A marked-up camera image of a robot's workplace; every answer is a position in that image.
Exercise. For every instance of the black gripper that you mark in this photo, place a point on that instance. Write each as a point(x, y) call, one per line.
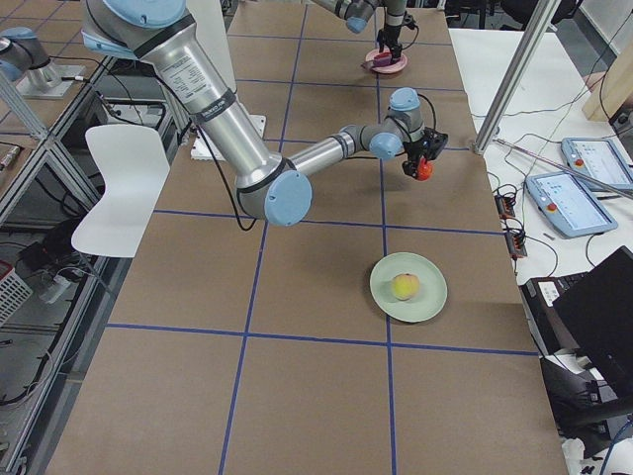
point(389, 39)
point(413, 152)

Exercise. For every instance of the red yellow pomegranate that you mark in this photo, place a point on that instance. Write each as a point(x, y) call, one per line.
point(424, 170)

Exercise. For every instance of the purple eggplant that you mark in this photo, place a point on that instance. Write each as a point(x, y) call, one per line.
point(377, 60)

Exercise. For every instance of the yellow pink peach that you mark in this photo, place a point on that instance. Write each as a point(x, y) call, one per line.
point(405, 286)

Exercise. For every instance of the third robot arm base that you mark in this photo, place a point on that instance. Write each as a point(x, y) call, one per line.
point(24, 60)

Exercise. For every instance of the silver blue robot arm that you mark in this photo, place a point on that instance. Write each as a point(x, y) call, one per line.
point(357, 13)
point(268, 186)

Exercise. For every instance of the pink plate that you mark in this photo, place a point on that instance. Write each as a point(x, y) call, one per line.
point(397, 65)

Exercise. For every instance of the green plate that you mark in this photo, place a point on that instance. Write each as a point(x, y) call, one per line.
point(432, 294)

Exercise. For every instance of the near teach pendant tablet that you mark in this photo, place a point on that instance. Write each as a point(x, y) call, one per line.
point(568, 205)

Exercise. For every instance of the teach pendant tablet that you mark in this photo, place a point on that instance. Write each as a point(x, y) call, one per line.
point(568, 205)
point(599, 159)

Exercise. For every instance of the long metal rod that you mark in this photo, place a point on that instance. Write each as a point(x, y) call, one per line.
point(599, 184)

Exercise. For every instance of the far teach pendant tablet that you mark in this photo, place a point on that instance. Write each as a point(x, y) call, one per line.
point(599, 159)

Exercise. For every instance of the black laptop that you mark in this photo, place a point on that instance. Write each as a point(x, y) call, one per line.
point(589, 311)

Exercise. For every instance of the white chair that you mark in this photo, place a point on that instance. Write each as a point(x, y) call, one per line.
point(134, 167)

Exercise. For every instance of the white plastic basket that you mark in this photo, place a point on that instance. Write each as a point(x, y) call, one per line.
point(15, 292)

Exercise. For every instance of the aluminium frame post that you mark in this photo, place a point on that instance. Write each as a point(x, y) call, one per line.
point(529, 42)

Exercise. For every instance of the white camera mast column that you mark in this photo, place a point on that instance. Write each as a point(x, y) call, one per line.
point(225, 126)

